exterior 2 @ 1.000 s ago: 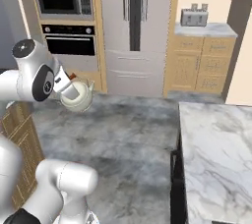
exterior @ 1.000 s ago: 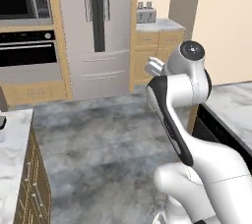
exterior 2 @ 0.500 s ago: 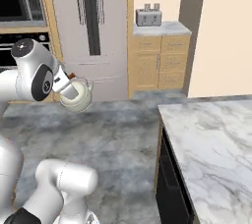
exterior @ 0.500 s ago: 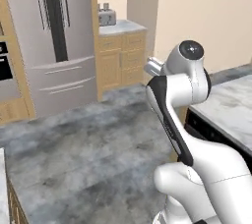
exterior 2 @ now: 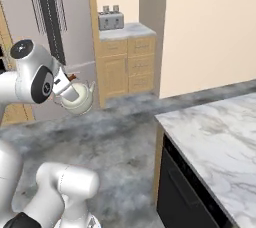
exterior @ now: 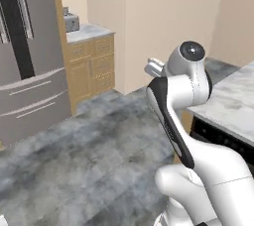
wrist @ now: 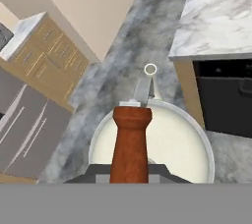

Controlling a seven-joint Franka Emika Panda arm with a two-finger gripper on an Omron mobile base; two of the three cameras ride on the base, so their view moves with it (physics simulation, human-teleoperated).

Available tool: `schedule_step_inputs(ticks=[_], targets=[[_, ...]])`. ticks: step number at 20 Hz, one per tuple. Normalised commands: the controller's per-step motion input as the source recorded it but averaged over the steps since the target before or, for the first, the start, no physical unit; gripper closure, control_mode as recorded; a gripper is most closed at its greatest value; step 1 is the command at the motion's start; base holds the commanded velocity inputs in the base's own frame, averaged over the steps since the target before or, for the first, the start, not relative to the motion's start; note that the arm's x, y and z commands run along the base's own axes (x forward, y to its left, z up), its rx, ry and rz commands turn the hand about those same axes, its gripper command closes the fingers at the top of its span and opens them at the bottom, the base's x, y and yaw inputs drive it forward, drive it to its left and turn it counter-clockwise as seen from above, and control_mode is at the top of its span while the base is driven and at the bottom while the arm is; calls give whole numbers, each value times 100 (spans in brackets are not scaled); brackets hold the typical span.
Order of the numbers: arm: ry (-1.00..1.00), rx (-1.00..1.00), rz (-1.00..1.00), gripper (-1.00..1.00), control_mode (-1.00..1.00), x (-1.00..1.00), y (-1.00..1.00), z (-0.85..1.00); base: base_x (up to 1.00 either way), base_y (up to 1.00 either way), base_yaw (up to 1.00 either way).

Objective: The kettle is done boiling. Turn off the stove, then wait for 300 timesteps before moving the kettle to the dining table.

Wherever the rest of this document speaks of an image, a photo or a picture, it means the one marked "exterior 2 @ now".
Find black vertical panel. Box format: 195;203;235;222
33;0;67;67

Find grey toaster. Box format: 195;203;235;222
97;4;125;32

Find light wood base cupboards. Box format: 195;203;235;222
94;34;158;109

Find black dishwasher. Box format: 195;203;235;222
156;134;235;228

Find light wood island side panel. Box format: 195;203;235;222
153;122;166;207

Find cream white kettle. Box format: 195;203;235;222
52;73;97;117

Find grey wire wall rack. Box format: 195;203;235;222
29;0;68;36

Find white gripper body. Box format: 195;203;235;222
60;83;81;104

